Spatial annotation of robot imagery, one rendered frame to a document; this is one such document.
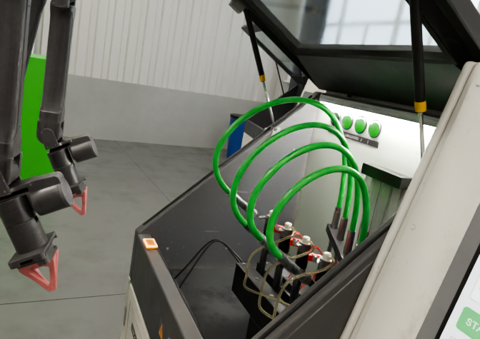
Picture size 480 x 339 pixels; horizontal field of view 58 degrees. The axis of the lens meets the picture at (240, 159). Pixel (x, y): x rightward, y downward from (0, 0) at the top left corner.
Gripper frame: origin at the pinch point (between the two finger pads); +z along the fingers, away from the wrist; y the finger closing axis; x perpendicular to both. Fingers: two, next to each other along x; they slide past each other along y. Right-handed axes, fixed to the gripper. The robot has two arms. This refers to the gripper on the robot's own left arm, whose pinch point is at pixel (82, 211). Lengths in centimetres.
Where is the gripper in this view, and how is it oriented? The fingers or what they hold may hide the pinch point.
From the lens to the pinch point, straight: 134.6
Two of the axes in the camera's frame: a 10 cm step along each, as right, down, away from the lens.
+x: -9.4, 3.1, -1.3
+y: -2.1, -2.2, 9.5
